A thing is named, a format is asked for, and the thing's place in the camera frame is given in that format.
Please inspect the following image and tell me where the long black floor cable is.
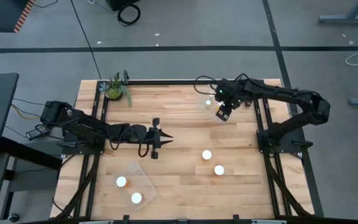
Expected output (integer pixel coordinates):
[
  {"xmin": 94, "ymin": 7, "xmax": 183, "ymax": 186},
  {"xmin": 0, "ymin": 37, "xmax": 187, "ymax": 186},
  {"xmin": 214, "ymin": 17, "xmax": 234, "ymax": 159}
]
[{"xmin": 70, "ymin": 0, "xmax": 102, "ymax": 80}]

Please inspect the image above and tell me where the green plant in black pot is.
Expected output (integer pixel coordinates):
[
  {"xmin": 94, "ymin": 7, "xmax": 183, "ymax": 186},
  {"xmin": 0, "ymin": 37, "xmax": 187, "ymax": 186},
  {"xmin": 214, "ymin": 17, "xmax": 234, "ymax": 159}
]
[{"xmin": 99, "ymin": 73, "xmax": 133, "ymax": 108}]

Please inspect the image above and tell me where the yellow floor cable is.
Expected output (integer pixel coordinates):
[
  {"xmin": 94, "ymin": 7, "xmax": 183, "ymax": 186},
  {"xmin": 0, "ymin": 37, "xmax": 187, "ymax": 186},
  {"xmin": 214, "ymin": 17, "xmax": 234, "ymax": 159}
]
[{"xmin": 10, "ymin": 104, "xmax": 42, "ymax": 121}]

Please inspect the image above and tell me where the black metal table frame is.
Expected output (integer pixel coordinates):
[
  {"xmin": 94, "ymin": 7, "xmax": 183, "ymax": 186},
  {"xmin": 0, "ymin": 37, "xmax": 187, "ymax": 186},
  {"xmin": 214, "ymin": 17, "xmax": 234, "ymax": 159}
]
[{"xmin": 50, "ymin": 70, "xmax": 326, "ymax": 224}]

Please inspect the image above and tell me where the black floor box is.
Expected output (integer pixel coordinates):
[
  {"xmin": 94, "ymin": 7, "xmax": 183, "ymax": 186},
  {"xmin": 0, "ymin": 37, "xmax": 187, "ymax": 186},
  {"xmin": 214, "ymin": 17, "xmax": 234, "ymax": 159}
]
[{"xmin": 106, "ymin": 0, "xmax": 141, "ymax": 12}]

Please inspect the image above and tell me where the coiled black cable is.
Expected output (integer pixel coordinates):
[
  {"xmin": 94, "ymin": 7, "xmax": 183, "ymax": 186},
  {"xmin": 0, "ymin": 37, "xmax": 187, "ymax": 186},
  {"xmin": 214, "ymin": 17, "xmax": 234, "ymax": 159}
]
[{"xmin": 117, "ymin": 2, "xmax": 142, "ymax": 27}]

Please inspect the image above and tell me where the grey metal desk base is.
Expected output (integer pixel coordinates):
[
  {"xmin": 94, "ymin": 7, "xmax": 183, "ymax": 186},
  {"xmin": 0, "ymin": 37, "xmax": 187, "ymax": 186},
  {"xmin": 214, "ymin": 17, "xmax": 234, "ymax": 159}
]
[{"xmin": 0, "ymin": 136, "xmax": 62, "ymax": 224}]

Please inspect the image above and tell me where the white orange ball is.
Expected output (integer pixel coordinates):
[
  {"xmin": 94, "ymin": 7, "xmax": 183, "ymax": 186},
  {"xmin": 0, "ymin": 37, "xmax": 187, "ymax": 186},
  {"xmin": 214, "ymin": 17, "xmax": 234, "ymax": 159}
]
[{"xmin": 213, "ymin": 164, "xmax": 226, "ymax": 177}]

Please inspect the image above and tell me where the clear plastic bin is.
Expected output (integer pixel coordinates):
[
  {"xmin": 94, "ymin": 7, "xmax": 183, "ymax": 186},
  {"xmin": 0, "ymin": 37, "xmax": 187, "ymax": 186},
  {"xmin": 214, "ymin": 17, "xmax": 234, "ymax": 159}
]
[
  {"xmin": 196, "ymin": 83, "xmax": 239, "ymax": 125},
  {"xmin": 112, "ymin": 161, "xmax": 158, "ymax": 210}
]

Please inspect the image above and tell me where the black power adapter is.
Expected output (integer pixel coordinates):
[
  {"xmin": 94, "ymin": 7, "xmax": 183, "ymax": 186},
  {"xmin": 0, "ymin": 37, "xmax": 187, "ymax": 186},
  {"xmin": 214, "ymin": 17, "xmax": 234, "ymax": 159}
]
[{"xmin": 25, "ymin": 124, "xmax": 51, "ymax": 141}]

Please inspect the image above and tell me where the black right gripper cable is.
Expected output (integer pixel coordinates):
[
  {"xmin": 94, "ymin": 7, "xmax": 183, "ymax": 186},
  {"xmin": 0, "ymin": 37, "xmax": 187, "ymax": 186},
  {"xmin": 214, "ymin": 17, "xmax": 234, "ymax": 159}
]
[{"xmin": 193, "ymin": 74, "xmax": 218, "ymax": 96}]

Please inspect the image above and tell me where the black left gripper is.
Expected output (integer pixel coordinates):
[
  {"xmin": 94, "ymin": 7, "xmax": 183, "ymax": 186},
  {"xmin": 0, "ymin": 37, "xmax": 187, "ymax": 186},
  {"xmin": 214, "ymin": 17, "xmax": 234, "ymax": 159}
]
[{"xmin": 146, "ymin": 117, "xmax": 174, "ymax": 160}]

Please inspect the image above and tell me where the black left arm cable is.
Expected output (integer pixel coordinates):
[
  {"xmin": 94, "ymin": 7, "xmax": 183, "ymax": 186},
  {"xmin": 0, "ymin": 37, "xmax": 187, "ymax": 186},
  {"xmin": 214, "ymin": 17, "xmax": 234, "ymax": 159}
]
[{"xmin": 109, "ymin": 126, "xmax": 151, "ymax": 158}]

